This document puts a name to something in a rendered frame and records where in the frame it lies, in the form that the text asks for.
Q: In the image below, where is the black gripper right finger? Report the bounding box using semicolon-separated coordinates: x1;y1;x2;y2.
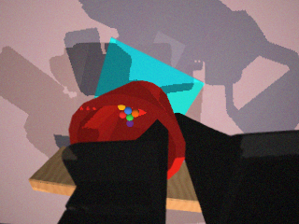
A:
175;113;299;224

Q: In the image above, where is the tan wooden plank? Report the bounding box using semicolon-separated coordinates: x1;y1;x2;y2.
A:
28;147;202;213

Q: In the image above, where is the red cup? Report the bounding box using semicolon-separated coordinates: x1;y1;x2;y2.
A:
68;80;186;180

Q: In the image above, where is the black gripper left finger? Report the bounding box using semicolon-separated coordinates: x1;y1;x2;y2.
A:
62;119;169;224

